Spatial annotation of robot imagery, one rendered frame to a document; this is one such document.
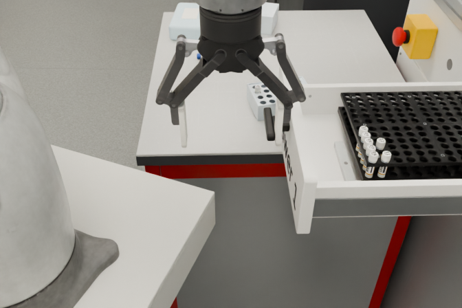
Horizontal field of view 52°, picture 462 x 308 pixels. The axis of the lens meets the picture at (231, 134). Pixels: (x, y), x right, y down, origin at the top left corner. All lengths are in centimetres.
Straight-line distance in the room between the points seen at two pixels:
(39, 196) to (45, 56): 244
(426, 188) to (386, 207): 6
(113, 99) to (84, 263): 185
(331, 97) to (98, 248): 46
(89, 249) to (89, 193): 12
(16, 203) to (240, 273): 79
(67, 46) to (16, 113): 250
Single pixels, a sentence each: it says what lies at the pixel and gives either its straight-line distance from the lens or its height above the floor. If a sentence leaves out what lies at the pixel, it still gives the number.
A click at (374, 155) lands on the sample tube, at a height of 91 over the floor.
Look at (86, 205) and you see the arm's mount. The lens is 73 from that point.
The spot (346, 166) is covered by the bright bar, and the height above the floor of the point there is 85.
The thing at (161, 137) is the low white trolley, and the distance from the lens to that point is 93.
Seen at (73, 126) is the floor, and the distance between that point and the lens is 230.
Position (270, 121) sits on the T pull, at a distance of 72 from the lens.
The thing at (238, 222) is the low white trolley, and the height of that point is 55.
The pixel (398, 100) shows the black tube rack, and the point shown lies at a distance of 83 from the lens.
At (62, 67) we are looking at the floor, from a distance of 277.
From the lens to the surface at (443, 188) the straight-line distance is 70.
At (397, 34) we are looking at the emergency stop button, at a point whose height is 89.
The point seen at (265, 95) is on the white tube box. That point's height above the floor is 80.
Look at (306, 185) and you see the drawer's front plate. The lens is 61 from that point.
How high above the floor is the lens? 135
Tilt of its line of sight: 39 degrees down
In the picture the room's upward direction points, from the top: straight up
